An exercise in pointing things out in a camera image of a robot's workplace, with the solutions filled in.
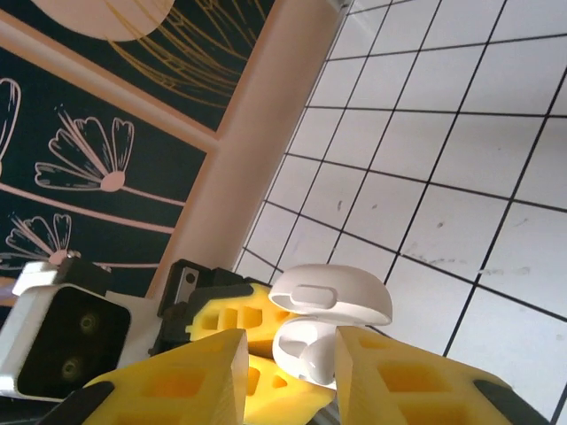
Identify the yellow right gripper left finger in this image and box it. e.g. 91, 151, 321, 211
48, 328, 252, 425

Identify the white earbud charging case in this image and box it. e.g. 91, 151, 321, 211
268, 264, 394, 391

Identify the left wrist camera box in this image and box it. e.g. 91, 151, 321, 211
0, 252, 133, 402

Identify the white earbud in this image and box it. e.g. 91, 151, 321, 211
299, 338, 338, 391

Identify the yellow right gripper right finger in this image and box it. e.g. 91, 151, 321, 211
334, 326, 553, 425

